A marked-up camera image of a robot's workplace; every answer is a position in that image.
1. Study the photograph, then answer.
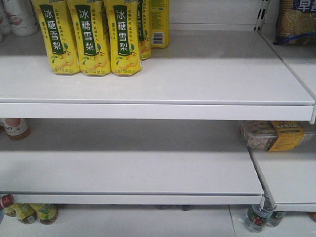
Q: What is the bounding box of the red coca cola bottle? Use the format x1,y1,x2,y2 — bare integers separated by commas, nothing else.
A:
0,194,15,209

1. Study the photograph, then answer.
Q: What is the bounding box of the light blue plastic basket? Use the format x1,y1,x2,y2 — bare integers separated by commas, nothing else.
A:
0,209,4,224

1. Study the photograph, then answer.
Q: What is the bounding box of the white metal shelf unit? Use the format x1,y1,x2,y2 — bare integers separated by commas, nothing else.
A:
0,0,316,205

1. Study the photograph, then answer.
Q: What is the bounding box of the yellow pear drink bottle right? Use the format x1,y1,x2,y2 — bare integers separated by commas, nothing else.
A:
104,0,142,76

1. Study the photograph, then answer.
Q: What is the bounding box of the yellow pear drink bottle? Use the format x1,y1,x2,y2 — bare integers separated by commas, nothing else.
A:
66,0,111,77
104,0,142,76
31,0,80,75

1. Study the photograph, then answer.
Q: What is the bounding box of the yellow pear bottle barcode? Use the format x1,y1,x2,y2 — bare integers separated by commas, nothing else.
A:
150,0,170,48

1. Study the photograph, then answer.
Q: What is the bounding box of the yellow pear bottle back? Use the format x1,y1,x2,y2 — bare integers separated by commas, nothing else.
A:
137,0,151,60

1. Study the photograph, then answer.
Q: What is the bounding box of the clear box of biscuits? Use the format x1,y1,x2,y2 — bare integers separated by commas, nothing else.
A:
238,120,316,152

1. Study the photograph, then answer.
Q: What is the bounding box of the yellow pear drink bottle middle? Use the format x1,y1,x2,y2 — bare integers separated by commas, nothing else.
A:
66,0,111,77

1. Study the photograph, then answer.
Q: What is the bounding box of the yellow pear drink bottle left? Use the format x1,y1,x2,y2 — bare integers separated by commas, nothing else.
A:
31,0,80,75

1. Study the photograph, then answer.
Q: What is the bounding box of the clear water bottle floor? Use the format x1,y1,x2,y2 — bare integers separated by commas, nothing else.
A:
244,204,273,233

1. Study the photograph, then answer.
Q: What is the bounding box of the orange C100 bottle right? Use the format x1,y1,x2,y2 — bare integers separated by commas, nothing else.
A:
0,118,31,141

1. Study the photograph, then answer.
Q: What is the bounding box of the yellow lemon tea bottle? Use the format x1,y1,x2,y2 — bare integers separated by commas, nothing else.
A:
15,203,37,224
30,203,59,225

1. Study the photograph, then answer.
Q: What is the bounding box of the blue cracker bag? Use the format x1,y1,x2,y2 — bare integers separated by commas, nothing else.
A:
274,0,316,45

